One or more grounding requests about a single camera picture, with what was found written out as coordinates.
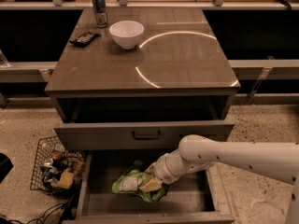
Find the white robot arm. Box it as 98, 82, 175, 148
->
138, 134, 299, 224

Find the black snack bar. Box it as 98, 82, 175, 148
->
70, 32, 100, 48

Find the grey drawer cabinet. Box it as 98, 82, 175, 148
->
46, 7, 240, 123

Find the yellow sponge in basket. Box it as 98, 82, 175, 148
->
57, 171, 74, 189

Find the black wire basket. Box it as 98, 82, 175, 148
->
30, 136, 85, 195

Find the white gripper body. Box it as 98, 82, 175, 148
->
153, 150, 206, 185

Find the upper open drawer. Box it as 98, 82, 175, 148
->
55, 96, 234, 150

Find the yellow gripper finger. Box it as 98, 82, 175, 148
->
138, 176, 162, 192
146, 162, 156, 174

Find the black object at left edge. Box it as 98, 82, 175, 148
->
0, 153, 13, 183

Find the green jalapeno chip bag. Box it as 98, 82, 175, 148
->
111, 160, 170, 203

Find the blue silver drink can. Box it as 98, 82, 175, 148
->
92, 0, 108, 28

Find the open drawer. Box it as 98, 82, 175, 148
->
63, 149, 235, 224
55, 96, 234, 150

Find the black cable on floor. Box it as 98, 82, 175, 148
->
0, 201, 74, 224

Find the middle open drawer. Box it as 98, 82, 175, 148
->
63, 149, 235, 224

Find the white ceramic bowl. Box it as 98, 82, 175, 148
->
109, 21, 145, 49

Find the black drawer handle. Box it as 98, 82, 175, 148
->
132, 131, 161, 140

